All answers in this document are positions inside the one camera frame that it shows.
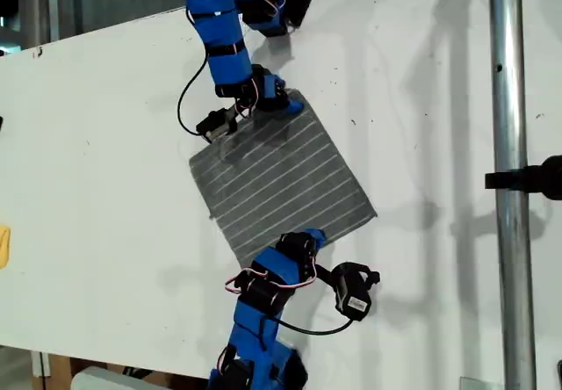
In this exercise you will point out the grey striped towel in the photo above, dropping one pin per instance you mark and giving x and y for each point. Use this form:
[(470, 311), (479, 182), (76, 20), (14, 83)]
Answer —
[(281, 179)]

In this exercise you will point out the black clamp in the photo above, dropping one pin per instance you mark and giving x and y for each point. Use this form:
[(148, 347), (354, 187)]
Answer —
[(527, 179)]

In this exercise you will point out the white plastic container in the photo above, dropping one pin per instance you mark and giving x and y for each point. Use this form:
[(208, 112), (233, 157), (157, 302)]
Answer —
[(110, 379)]

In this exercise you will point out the brown cardboard box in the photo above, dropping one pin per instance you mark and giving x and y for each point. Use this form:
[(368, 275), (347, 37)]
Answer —
[(59, 372)]

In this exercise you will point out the white table leg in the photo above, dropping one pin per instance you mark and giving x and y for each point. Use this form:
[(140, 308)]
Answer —
[(40, 363)]

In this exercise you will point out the yellow object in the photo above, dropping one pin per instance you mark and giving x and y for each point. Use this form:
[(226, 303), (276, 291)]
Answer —
[(4, 247)]

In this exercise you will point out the black camera stalk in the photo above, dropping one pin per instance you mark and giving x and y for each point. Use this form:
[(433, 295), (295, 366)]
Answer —
[(325, 274)]

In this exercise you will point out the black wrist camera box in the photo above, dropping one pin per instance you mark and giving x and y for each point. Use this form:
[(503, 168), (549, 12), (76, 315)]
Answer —
[(215, 126), (353, 293)]

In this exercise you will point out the steel post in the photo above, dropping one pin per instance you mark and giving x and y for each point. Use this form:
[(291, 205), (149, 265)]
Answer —
[(509, 100)]

